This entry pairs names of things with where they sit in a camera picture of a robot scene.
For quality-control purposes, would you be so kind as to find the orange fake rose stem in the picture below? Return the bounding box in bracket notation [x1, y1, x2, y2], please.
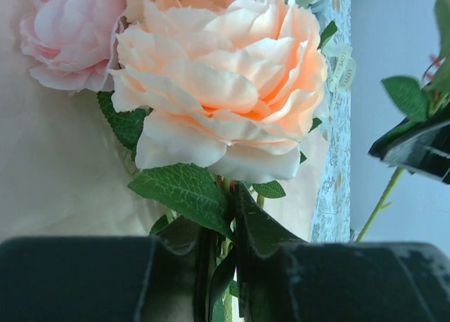
[98, 0, 328, 321]

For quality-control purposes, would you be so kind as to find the floral patterned table mat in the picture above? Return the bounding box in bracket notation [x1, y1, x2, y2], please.
[309, 0, 351, 243]

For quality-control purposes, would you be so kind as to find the cream ribbon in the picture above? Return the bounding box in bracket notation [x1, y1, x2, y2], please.
[323, 42, 356, 93]

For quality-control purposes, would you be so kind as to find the pink fake rose stem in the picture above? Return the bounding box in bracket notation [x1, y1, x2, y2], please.
[20, 0, 127, 93]

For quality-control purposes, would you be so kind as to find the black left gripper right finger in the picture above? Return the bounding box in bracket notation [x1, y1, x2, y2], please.
[233, 184, 449, 321]

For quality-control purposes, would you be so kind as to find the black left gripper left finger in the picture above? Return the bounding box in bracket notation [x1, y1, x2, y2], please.
[1, 228, 213, 321]

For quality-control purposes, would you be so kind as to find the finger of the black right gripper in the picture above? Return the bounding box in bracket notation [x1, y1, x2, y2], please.
[368, 115, 449, 184]

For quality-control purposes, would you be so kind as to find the pink wrapping paper sheet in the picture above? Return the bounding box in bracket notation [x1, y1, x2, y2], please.
[1, 0, 328, 238]

